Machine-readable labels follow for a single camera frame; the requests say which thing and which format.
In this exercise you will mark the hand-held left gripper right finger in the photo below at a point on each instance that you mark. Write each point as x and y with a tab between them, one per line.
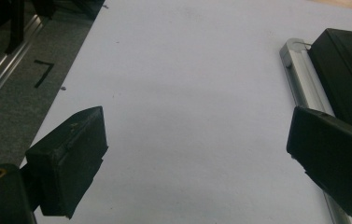
332	158

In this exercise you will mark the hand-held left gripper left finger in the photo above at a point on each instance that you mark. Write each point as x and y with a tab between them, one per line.
67	161

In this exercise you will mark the white whiteboard with silver frame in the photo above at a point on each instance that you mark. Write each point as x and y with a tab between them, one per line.
304	81

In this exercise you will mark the black whiteboard eraser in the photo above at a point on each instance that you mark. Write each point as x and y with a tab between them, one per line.
344	71

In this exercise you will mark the white table cover sheet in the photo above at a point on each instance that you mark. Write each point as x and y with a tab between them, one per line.
180	93

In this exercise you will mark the black metal stand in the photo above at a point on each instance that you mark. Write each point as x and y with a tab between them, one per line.
16	25

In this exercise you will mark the metal floor rail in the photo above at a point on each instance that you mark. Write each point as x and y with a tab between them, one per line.
5	67

